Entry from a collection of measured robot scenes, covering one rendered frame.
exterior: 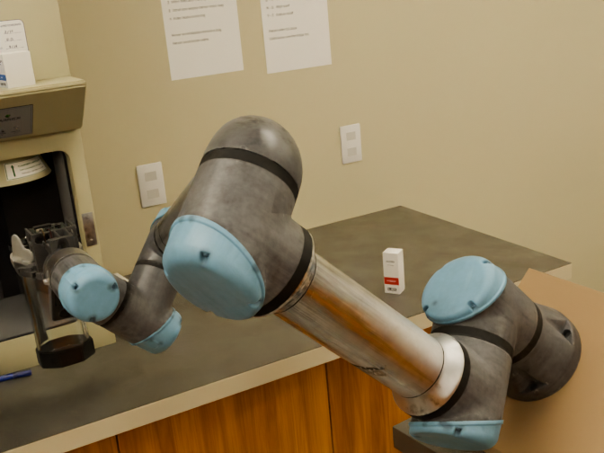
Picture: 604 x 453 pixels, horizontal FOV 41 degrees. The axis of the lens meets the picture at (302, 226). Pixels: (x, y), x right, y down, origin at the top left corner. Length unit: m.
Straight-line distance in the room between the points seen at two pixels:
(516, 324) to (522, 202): 1.80
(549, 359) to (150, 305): 0.58
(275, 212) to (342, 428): 1.01
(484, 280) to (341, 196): 1.38
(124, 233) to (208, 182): 1.35
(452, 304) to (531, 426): 0.25
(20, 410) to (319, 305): 0.83
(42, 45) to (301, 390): 0.85
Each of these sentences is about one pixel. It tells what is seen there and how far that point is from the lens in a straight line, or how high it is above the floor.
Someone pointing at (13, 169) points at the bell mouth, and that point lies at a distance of 1.67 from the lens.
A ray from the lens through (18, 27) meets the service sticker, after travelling 1.63.
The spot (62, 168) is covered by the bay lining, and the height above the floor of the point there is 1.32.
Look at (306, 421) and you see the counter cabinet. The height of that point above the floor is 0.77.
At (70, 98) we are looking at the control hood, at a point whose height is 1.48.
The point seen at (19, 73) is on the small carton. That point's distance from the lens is 1.55.
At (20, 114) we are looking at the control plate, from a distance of 1.56.
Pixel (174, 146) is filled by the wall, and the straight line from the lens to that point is 2.19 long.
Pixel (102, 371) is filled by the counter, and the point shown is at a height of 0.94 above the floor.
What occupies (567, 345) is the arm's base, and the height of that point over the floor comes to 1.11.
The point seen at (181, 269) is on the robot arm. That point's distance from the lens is 0.84.
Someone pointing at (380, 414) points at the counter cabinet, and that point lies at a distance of 1.84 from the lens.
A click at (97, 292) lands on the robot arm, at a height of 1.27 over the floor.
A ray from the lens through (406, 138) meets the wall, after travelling 2.56.
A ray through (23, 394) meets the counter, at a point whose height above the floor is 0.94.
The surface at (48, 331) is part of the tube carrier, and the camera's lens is 1.48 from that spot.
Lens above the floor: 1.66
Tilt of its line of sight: 17 degrees down
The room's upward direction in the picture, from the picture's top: 5 degrees counter-clockwise
